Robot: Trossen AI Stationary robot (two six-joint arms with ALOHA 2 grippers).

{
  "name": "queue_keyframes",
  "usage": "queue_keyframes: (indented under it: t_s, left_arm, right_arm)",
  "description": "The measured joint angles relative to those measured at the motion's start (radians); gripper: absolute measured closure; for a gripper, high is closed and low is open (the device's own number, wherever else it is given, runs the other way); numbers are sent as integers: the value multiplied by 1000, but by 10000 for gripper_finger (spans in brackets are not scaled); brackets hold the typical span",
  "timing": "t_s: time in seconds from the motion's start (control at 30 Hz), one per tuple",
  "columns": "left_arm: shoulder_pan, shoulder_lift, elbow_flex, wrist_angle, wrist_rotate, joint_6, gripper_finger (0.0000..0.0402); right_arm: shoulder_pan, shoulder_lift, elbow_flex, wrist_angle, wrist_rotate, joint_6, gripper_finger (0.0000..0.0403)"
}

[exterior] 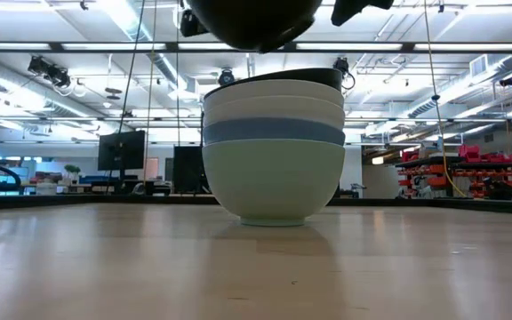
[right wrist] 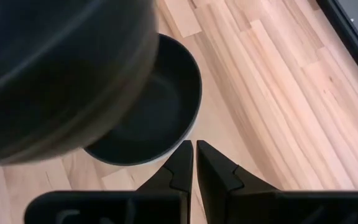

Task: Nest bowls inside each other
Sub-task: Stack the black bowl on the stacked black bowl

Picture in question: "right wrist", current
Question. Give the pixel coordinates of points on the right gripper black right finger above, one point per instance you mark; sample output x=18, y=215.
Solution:
x=259, y=208

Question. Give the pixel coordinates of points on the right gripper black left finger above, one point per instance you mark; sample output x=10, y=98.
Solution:
x=104, y=208

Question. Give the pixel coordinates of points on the dark grey bowl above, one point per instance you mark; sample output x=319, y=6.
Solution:
x=166, y=109
x=57, y=77

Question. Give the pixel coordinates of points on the black aluminium table frame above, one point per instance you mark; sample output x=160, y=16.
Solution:
x=350, y=40

